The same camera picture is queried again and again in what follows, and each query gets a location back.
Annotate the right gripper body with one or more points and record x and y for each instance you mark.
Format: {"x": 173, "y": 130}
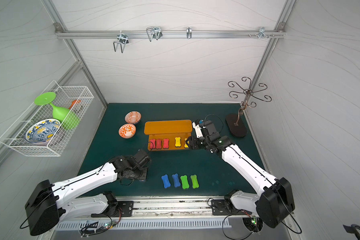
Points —
{"x": 196, "y": 142}

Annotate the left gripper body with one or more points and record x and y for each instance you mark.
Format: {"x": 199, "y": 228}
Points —
{"x": 142, "y": 173}

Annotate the yellow eraser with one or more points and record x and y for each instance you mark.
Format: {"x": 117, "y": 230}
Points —
{"x": 186, "y": 143}
{"x": 178, "y": 142}

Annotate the wooden two-tier shelf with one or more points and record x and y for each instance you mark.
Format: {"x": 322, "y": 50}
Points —
{"x": 169, "y": 130}

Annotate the blue eraser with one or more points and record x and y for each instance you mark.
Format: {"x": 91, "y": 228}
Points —
{"x": 166, "y": 181}
{"x": 176, "y": 180}

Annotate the green eraser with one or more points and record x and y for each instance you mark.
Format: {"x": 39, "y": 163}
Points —
{"x": 195, "y": 183}
{"x": 185, "y": 182}

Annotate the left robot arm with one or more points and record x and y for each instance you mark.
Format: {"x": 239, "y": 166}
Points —
{"x": 52, "y": 203}

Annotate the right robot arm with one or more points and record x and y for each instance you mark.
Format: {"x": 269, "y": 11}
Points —
{"x": 274, "y": 200}

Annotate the red eraser right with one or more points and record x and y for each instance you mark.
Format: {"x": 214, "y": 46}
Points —
{"x": 166, "y": 143}

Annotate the red eraser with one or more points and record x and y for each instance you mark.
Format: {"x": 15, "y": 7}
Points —
{"x": 158, "y": 144}
{"x": 152, "y": 144}
{"x": 166, "y": 143}

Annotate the red eraser left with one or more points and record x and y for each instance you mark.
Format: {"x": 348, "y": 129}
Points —
{"x": 152, "y": 144}

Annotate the red eraser middle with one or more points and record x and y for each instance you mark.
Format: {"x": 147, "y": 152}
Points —
{"x": 158, "y": 144}

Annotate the orange leaf bowl near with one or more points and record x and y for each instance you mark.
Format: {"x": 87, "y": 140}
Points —
{"x": 127, "y": 131}

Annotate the orange patterned bowl far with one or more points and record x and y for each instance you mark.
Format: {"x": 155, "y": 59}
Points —
{"x": 133, "y": 117}

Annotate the white vent strip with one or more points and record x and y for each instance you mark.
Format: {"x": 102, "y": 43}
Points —
{"x": 148, "y": 224}

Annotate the green plastic goblet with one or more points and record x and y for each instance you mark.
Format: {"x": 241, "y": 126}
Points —
{"x": 68, "y": 119}

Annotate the orange utensil in basket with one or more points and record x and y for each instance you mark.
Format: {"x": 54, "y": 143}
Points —
{"x": 74, "y": 103}

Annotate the blue yellow ceramic bowl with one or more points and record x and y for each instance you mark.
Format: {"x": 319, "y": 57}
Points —
{"x": 43, "y": 131}

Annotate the small metal hook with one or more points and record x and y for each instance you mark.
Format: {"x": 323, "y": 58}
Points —
{"x": 189, "y": 32}

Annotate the metal hook middle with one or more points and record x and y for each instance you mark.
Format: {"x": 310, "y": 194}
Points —
{"x": 154, "y": 33}

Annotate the metal double hook left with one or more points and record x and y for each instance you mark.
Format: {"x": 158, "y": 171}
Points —
{"x": 121, "y": 42}

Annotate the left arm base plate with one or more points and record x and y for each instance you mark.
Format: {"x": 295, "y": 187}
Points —
{"x": 124, "y": 209}

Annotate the copper wire hanger stand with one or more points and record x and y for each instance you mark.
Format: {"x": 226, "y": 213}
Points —
{"x": 235, "y": 124}

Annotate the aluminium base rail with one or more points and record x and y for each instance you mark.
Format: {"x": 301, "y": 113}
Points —
{"x": 171, "y": 207}

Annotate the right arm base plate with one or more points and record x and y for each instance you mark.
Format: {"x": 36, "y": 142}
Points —
{"x": 222, "y": 207}

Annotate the white wire basket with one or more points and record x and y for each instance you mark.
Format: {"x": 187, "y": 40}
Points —
{"x": 14, "y": 136}

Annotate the aluminium top rail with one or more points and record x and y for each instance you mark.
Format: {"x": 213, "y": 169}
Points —
{"x": 142, "y": 35}

